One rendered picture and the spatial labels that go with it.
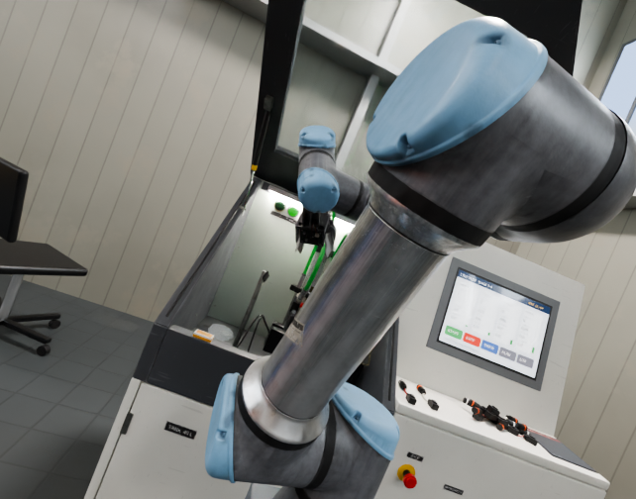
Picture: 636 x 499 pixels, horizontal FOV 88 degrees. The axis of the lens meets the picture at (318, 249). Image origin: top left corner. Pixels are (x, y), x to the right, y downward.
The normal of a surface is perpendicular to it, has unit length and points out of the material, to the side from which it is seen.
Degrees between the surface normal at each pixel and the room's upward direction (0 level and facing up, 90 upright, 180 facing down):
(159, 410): 90
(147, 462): 90
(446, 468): 90
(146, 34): 90
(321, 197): 127
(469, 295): 76
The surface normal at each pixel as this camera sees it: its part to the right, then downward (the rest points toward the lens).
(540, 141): 0.18, 0.44
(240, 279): 0.06, 0.07
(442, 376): 0.15, -0.15
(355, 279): -0.55, 0.10
